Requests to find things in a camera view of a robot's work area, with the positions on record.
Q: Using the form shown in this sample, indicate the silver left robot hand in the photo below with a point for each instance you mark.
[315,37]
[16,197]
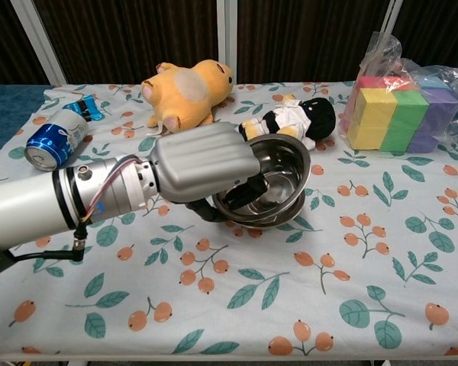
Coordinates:
[202,160]

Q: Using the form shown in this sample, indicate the yellow plush animal toy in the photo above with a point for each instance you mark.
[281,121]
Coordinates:
[187,95]

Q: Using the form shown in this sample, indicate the black and white plush doll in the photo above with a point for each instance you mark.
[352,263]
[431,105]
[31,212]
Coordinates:
[317,114]

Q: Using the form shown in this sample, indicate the blue snack wrapper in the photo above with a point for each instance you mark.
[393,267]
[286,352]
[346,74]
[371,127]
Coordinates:
[86,108]

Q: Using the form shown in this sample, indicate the floral print tablecloth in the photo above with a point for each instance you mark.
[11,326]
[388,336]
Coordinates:
[213,305]

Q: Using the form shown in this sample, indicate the blue and white drink can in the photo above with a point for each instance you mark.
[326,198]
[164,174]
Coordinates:
[57,137]

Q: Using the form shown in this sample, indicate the yellow foam cube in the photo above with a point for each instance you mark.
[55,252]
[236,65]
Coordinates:
[378,108]
[366,137]

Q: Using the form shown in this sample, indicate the red foam cube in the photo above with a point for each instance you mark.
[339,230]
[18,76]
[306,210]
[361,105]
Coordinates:
[381,82]

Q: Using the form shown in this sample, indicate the green foam cube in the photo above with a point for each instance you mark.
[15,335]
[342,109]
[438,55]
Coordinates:
[398,139]
[410,110]

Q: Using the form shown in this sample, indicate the purple foam cube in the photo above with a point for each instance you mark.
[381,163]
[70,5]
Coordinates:
[425,141]
[442,110]

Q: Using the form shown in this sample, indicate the blue foam cube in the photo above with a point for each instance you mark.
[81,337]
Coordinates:
[431,82]

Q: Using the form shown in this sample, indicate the bagged colourful foam blocks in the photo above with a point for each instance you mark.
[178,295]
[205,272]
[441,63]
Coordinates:
[452,80]

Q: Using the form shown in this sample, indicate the white frame post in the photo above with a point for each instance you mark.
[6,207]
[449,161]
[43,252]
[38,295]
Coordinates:
[38,42]
[391,17]
[227,38]

